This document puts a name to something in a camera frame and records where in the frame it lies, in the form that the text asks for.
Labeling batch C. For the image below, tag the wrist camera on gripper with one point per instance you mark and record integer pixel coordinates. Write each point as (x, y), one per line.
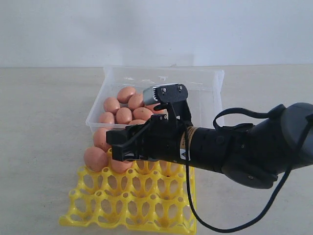
(173, 98)

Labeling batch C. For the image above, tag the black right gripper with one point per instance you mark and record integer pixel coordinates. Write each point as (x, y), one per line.
(156, 140)

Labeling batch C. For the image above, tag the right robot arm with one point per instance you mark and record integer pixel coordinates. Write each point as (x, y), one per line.
(251, 155)

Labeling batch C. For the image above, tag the brown egg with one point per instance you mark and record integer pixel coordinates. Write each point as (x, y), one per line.
(120, 167)
(157, 109)
(172, 168)
(135, 101)
(95, 159)
(100, 140)
(136, 122)
(125, 94)
(124, 116)
(112, 105)
(142, 113)
(107, 118)

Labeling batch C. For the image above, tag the yellow plastic egg tray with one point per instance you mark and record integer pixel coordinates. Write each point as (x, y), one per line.
(144, 198)

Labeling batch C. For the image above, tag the clear plastic container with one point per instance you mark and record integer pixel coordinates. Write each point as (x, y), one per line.
(204, 90)

